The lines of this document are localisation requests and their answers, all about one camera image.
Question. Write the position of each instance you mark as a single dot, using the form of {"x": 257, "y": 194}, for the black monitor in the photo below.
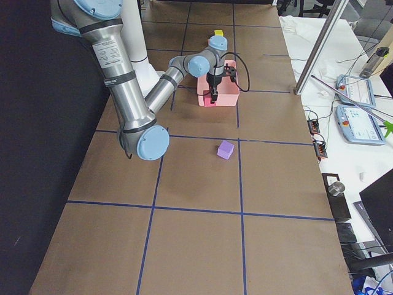
{"x": 377, "y": 200}

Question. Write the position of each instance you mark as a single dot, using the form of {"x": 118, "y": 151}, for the aluminium frame post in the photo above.
{"x": 327, "y": 29}

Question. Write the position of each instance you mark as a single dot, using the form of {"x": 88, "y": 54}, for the teach pendant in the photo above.
{"x": 357, "y": 89}
{"x": 358, "y": 127}

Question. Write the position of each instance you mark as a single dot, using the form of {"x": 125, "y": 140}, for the lower teach pendant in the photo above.
{"x": 358, "y": 127}

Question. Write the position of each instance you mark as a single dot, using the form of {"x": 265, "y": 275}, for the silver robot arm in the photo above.
{"x": 114, "y": 31}

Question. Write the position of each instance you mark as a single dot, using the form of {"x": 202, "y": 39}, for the yellow foam block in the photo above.
{"x": 218, "y": 32}

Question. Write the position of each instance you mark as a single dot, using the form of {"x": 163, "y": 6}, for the clear water bottle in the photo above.
{"x": 374, "y": 61}

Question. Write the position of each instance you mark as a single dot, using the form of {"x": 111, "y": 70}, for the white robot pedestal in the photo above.
{"x": 133, "y": 38}

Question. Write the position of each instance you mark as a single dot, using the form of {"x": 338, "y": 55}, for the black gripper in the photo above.
{"x": 213, "y": 80}

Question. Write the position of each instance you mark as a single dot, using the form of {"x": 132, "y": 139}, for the black box with metal cup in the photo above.
{"x": 335, "y": 194}

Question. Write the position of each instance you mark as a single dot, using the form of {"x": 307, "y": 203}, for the pink plastic bin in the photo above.
{"x": 228, "y": 92}

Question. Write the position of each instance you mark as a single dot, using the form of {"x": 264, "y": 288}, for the upper teach pendant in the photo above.
{"x": 357, "y": 89}

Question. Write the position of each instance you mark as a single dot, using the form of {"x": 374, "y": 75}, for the purple foam block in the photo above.
{"x": 225, "y": 150}

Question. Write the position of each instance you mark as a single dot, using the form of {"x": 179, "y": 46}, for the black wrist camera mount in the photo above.
{"x": 230, "y": 71}

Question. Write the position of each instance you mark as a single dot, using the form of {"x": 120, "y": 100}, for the pink-red foam block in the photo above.
{"x": 208, "y": 102}

